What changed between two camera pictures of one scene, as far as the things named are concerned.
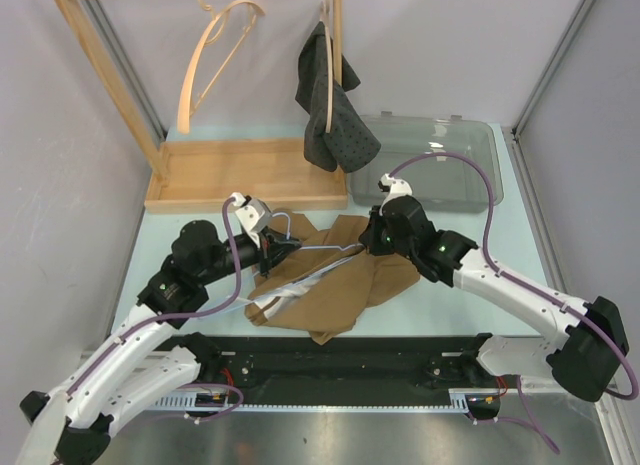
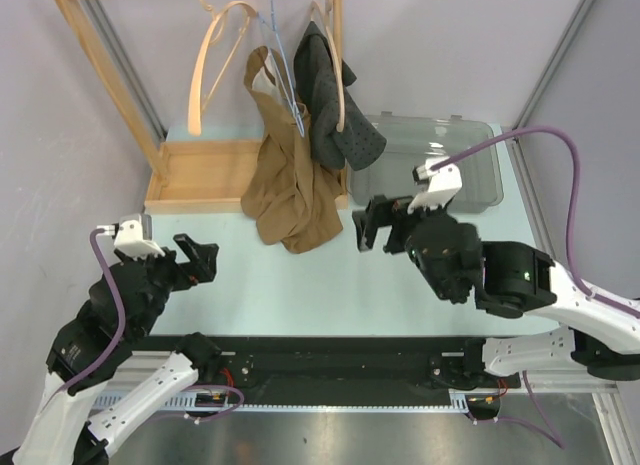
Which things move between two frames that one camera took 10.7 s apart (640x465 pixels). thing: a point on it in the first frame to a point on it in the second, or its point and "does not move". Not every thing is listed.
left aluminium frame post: (105, 31) does not move
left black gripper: (273, 250) to (202, 264)
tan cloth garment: (330, 278) to (288, 199)
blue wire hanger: (286, 215) to (280, 66)
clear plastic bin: (442, 184) does not move
